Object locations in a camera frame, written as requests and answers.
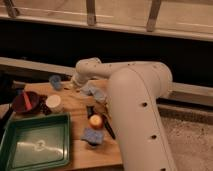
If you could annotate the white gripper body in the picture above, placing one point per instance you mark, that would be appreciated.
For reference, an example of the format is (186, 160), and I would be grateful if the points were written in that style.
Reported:
(78, 80)

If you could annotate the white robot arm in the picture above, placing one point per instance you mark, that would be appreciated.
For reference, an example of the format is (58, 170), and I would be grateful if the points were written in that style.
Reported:
(132, 90)

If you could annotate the small blue cup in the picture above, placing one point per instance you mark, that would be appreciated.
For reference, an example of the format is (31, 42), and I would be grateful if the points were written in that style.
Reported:
(55, 81)

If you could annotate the white paper cup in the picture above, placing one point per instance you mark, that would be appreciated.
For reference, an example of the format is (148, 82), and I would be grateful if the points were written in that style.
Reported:
(54, 103)

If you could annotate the light blue cloth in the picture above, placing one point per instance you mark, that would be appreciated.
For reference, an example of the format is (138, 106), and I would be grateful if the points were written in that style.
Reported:
(91, 90)

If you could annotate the small black object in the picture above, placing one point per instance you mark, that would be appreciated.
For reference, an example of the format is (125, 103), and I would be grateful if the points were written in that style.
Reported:
(90, 111)

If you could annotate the red yellow apple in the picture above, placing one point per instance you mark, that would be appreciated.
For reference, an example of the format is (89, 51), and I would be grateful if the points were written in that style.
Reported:
(96, 121)

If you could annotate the red spatula in bowl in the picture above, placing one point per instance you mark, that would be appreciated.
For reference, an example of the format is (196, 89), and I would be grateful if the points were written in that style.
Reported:
(27, 101)

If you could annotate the blue sponge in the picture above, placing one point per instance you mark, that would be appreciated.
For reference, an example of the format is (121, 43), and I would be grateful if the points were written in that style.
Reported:
(92, 136)

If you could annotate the dark red bowl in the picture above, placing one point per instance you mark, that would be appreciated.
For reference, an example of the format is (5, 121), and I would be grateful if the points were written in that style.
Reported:
(18, 103)

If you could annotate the green plastic tray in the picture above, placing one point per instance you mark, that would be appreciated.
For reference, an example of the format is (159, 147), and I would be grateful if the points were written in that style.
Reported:
(36, 144)

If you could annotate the black handled knife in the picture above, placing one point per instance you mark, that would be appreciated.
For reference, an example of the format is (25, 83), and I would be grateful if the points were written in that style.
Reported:
(108, 127)

